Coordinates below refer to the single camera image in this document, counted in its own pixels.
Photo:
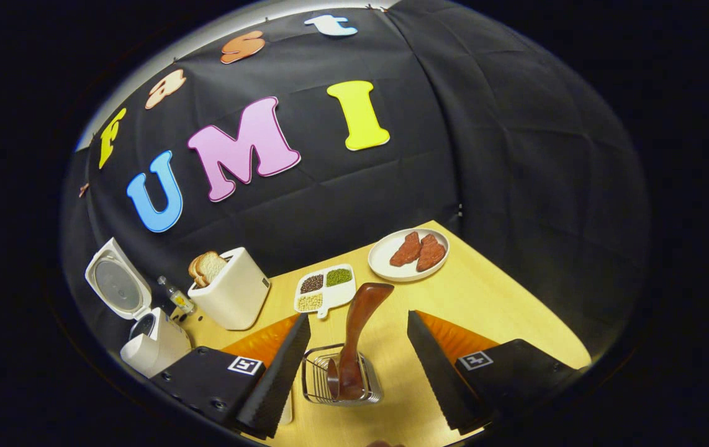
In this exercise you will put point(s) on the pile of yellow beans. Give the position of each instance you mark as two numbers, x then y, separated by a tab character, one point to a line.
310	302

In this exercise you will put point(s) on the white toaster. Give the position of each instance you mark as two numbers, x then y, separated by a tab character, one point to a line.
236	298

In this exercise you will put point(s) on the small glass bottle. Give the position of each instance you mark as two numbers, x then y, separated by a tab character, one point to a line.
177	298

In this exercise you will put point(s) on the pile of dark beans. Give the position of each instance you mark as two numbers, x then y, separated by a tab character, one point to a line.
311	284

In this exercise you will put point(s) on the brown wooden spoon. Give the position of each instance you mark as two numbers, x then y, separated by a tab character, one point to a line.
357	323

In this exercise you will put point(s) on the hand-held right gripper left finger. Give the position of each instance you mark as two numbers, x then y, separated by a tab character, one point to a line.
280	372

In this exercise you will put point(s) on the round white plate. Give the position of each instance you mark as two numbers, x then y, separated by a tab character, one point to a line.
379	254

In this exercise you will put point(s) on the pile of green beans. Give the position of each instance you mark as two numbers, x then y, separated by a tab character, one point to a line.
339	277

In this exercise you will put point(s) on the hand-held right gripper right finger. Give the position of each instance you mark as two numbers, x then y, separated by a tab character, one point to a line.
435	372

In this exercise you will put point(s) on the white divided dish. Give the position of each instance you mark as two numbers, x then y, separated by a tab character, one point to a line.
337	298

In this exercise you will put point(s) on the white rice cooker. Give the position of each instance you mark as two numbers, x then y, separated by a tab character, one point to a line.
156	347

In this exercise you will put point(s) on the black backdrop cloth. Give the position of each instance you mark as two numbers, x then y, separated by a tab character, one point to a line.
516	186

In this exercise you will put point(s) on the copper clip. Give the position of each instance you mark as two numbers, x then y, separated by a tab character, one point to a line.
84	189

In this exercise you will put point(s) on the red meat piece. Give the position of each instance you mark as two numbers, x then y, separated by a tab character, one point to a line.
431	253
405	249

